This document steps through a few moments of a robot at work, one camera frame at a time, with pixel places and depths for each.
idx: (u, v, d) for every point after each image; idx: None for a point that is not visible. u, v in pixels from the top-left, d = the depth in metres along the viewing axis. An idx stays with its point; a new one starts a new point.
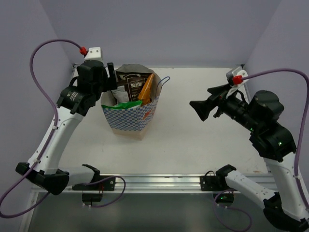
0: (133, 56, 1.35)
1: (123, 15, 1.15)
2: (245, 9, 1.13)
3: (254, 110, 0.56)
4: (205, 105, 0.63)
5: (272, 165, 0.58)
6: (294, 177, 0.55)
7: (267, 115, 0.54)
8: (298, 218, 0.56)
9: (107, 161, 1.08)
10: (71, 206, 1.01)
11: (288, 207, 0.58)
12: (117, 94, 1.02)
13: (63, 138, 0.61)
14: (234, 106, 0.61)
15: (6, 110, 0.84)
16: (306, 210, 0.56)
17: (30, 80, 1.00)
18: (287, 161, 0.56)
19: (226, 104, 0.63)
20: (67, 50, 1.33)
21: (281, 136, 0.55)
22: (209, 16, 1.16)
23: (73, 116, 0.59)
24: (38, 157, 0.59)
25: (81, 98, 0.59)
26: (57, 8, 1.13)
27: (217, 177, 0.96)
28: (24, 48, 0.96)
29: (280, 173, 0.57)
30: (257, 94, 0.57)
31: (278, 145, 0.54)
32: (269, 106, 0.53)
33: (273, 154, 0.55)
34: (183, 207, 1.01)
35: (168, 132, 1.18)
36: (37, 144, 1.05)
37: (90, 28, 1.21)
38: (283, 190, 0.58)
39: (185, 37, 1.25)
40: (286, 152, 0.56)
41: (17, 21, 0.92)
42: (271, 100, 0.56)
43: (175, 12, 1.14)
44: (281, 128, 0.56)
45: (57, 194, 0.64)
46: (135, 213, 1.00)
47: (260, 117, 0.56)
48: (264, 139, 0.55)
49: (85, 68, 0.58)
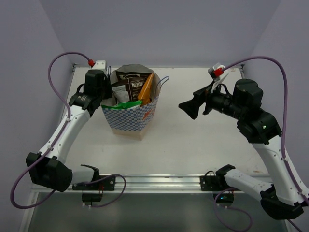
0: (133, 56, 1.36)
1: (123, 15, 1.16)
2: (243, 10, 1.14)
3: (237, 97, 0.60)
4: (192, 101, 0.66)
5: (260, 151, 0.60)
6: (282, 159, 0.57)
7: (248, 99, 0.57)
8: (291, 202, 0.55)
9: (107, 161, 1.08)
10: (72, 205, 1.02)
11: (281, 192, 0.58)
12: (118, 94, 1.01)
13: (74, 131, 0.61)
14: (219, 100, 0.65)
15: (7, 109, 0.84)
16: (299, 194, 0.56)
17: (31, 79, 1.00)
18: (273, 144, 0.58)
19: (212, 98, 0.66)
20: (67, 50, 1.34)
21: (265, 119, 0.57)
22: (209, 16, 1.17)
23: (83, 111, 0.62)
24: (51, 144, 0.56)
25: (90, 101, 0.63)
26: (58, 8, 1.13)
27: (217, 177, 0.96)
28: (24, 47, 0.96)
29: (268, 157, 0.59)
30: (237, 82, 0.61)
31: (262, 128, 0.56)
32: (248, 91, 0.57)
33: (259, 137, 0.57)
34: (182, 207, 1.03)
35: (167, 132, 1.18)
36: (37, 144, 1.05)
37: (91, 28, 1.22)
38: (273, 174, 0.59)
39: (185, 37, 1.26)
40: (271, 136, 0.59)
41: (18, 20, 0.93)
42: (252, 86, 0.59)
43: (175, 12, 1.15)
44: (267, 112, 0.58)
45: (63, 190, 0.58)
46: (136, 213, 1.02)
47: (243, 103, 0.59)
48: (249, 124, 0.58)
49: (90, 76, 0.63)
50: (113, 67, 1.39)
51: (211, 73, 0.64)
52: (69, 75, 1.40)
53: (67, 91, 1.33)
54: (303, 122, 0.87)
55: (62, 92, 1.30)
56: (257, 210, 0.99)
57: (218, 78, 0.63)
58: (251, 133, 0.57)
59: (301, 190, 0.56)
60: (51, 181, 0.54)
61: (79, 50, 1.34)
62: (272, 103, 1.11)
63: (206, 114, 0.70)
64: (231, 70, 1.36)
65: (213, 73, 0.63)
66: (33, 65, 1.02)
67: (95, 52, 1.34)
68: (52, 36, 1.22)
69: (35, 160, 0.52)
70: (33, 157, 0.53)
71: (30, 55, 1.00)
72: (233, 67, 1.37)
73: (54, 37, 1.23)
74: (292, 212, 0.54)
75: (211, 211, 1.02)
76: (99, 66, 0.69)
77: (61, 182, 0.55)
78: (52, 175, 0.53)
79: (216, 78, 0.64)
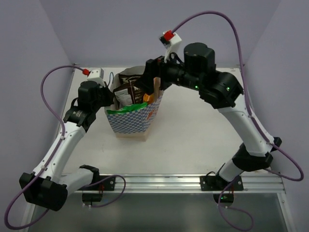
0: (133, 56, 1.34)
1: (121, 15, 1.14)
2: (247, 7, 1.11)
3: (189, 64, 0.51)
4: (146, 74, 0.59)
5: (227, 114, 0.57)
6: (249, 116, 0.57)
7: (203, 64, 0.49)
8: (263, 155, 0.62)
9: (108, 161, 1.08)
10: (72, 205, 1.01)
11: (253, 148, 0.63)
12: (120, 98, 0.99)
13: (69, 149, 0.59)
14: (174, 70, 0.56)
15: (7, 109, 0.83)
16: (267, 144, 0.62)
17: (31, 79, 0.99)
18: (239, 105, 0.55)
19: (165, 70, 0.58)
20: (67, 50, 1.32)
21: (226, 80, 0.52)
22: (209, 16, 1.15)
23: (78, 128, 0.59)
24: (44, 164, 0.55)
25: (85, 117, 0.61)
26: (57, 6, 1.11)
27: (219, 181, 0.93)
28: (23, 48, 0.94)
29: (237, 119, 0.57)
30: (185, 47, 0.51)
31: (227, 91, 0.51)
32: (201, 54, 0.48)
33: (226, 102, 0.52)
34: (182, 207, 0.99)
35: (168, 133, 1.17)
36: (37, 144, 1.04)
37: (90, 26, 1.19)
38: (244, 133, 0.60)
39: (187, 36, 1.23)
40: (235, 96, 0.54)
41: (17, 20, 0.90)
42: (201, 47, 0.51)
43: (176, 10, 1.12)
44: (226, 73, 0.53)
45: (57, 209, 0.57)
46: (134, 213, 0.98)
47: (198, 69, 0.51)
48: (213, 90, 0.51)
49: (82, 91, 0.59)
50: (111, 67, 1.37)
51: (162, 39, 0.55)
52: (69, 75, 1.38)
53: (67, 91, 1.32)
54: (301, 123, 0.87)
55: (62, 92, 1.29)
56: (258, 209, 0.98)
57: (171, 40, 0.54)
58: (217, 99, 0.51)
59: (269, 140, 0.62)
60: (45, 201, 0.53)
61: (79, 50, 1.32)
62: (270, 104, 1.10)
63: (163, 88, 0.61)
64: (231, 70, 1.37)
65: (163, 38, 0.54)
66: (33, 66, 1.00)
67: (94, 52, 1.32)
68: (52, 35, 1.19)
69: (28, 181, 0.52)
70: (26, 178, 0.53)
71: (31, 59, 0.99)
72: (233, 67, 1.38)
73: (53, 36, 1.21)
74: (266, 163, 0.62)
75: (215, 211, 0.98)
76: (94, 75, 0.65)
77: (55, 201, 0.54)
78: (46, 195, 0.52)
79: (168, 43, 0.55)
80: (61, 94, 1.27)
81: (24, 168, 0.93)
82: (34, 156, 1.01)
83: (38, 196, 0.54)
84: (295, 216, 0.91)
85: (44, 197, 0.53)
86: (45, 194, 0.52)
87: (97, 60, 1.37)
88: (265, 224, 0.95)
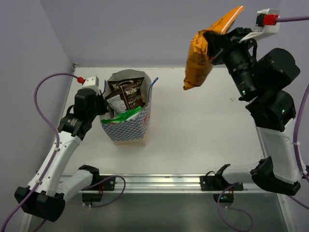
0: (132, 57, 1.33)
1: (121, 16, 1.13)
2: (250, 7, 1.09)
3: (262, 74, 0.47)
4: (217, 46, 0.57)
5: (270, 134, 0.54)
6: (292, 143, 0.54)
7: (280, 82, 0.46)
8: (293, 182, 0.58)
9: (106, 164, 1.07)
10: (71, 205, 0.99)
11: (284, 173, 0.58)
12: (114, 105, 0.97)
13: (64, 160, 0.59)
14: (238, 59, 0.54)
15: (7, 112, 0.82)
16: (299, 173, 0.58)
17: (32, 81, 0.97)
18: (288, 129, 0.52)
19: (232, 53, 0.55)
20: (66, 50, 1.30)
21: (285, 103, 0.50)
22: (211, 15, 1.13)
23: (73, 138, 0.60)
24: (39, 178, 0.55)
25: (80, 125, 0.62)
26: (56, 6, 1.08)
27: (218, 180, 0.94)
28: (23, 50, 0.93)
29: (279, 142, 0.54)
30: (272, 53, 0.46)
31: (281, 114, 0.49)
32: (287, 72, 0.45)
33: (276, 124, 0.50)
34: (183, 206, 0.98)
35: (168, 134, 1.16)
36: (37, 146, 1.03)
37: (90, 27, 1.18)
38: (280, 157, 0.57)
39: (188, 36, 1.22)
40: (286, 118, 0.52)
41: (16, 20, 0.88)
42: (285, 60, 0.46)
43: (177, 10, 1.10)
44: (288, 98, 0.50)
45: (55, 221, 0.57)
46: (134, 214, 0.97)
47: (266, 83, 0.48)
48: (267, 109, 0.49)
49: (79, 97, 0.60)
50: (110, 67, 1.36)
51: (260, 20, 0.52)
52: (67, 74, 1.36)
53: (67, 92, 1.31)
54: None
55: (62, 93, 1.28)
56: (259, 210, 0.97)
57: (264, 26, 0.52)
58: (267, 118, 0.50)
59: (302, 169, 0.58)
60: (41, 213, 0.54)
61: (78, 50, 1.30)
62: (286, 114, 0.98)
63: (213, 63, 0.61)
64: None
65: (261, 21, 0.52)
66: (33, 69, 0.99)
67: (93, 52, 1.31)
68: (51, 35, 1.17)
69: (23, 195, 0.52)
70: (21, 191, 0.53)
71: (31, 62, 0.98)
72: None
73: (53, 36, 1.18)
74: (293, 191, 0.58)
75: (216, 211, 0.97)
76: (90, 83, 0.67)
77: (51, 214, 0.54)
78: (42, 209, 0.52)
79: (261, 27, 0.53)
80: (61, 94, 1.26)
81: (25, 170, 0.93)
82: (34, 158, 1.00)
83: (35, 209, 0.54)
84: (295, 214, 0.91)
85: (40, 210, 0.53)
86: (40, 208, 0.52)
87: (96, 60, 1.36)
88: (265, 222, 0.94)
